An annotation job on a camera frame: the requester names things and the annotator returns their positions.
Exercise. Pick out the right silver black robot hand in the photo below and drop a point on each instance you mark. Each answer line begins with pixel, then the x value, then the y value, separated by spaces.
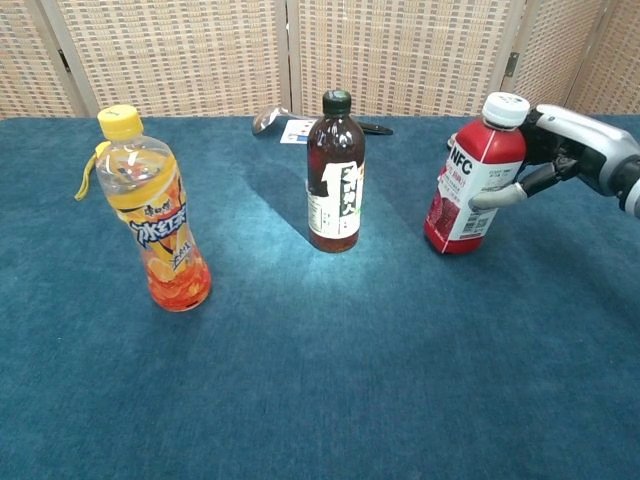
pixel 585 135

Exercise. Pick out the red NFC juice bottle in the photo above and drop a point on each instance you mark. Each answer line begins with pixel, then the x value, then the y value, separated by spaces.
pixel 470 170

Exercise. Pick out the iced tea bottle yellow cap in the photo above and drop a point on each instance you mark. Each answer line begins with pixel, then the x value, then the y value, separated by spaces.
pixel 155 235

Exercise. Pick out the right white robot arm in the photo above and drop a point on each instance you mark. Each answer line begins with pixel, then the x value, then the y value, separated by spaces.
pixel 631 192

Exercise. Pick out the dark tea bottle black cap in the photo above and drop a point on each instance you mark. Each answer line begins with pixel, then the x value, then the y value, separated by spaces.
pixel 335 165

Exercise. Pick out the white card red blue print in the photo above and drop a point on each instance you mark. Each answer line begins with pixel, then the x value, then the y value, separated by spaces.
pixel 295 132

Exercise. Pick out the blue table cloth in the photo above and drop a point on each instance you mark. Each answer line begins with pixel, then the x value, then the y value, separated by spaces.
pixel 320 380

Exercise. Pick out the woven folding screen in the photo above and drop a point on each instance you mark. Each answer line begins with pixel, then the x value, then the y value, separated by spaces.
pixel 175 55

